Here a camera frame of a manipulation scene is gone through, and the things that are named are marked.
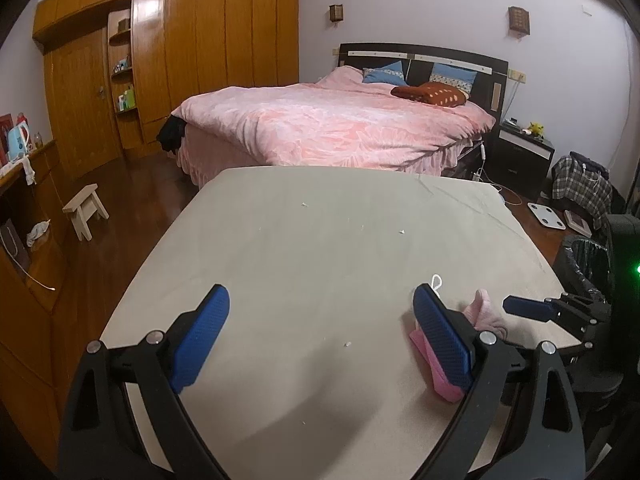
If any black nightstand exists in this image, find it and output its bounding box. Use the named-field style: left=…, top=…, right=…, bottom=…
left=492, top=122, right=556, bottom=196

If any wooden wardrobe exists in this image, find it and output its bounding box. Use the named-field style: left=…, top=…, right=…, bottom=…
left=32, top=0, right=301, bottom=151

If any dark bed headboard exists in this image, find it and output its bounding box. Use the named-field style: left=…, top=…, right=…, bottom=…
left=338, top=42, right=510, bottom=126

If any red photo box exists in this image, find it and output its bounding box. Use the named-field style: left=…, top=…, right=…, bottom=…
left=0, top=114, right=15, bottom=168

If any white charger cable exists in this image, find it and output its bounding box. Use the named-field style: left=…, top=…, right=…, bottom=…
left=492, top=185, right=523, bottom=207

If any trash bin with black bag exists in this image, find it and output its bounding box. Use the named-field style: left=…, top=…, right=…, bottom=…
left=559, top=234, right=617, bottom=306

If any long wooden dresser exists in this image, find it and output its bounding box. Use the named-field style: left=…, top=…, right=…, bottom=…
left=0, top=137, right=71, bottom=471

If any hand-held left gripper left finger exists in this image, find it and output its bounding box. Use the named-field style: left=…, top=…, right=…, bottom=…
left=57, top=284, right=232, bottom=480

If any plaid shirt on chair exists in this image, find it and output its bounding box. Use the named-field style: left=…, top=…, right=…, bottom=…
left=550, top=152, right=615, bottom=231

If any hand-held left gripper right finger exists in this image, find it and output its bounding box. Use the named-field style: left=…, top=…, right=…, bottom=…
left=412, top=283, right=586, bottom=480

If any red-brown dotted pillow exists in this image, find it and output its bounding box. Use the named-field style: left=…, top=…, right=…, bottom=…
left=391, top=83, right=468, bottom=108

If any bed with pink blanket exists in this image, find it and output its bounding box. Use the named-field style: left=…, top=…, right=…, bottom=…
left=170, top=65, right=498, bottom=181

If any light blue kettle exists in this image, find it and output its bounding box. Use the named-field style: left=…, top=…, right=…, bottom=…
left=6, top=121, right=32, bottom=158

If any pink fuzzy sock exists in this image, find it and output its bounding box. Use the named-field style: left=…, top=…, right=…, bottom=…
left=409, top=288, right=509, bottom=404

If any white rag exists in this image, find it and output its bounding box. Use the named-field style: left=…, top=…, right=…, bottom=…
left=26, top=220, right=52, bottom=248

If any wooden door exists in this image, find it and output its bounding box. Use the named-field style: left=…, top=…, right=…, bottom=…
left=42, top=35, right=123, bottom=181

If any small wooden stool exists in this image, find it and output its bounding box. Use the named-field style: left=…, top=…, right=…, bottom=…
left=62, top=184, right=110, bottom=242

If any black cloth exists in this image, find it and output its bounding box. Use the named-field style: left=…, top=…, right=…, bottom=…
left=157, top=115, right=190, bottom=153

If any blue patterned pillow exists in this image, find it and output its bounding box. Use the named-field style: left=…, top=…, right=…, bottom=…
left=361, top=61, right=407, bottom=85
left=429, top=62, right=478, bottom=92

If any white bathroom scale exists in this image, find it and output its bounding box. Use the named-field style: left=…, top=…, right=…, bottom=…
left=527, top=201, right=568, bottom=231

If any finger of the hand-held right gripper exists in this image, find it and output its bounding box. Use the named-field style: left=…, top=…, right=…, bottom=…
left=502, top=294, right=612, bottom=343

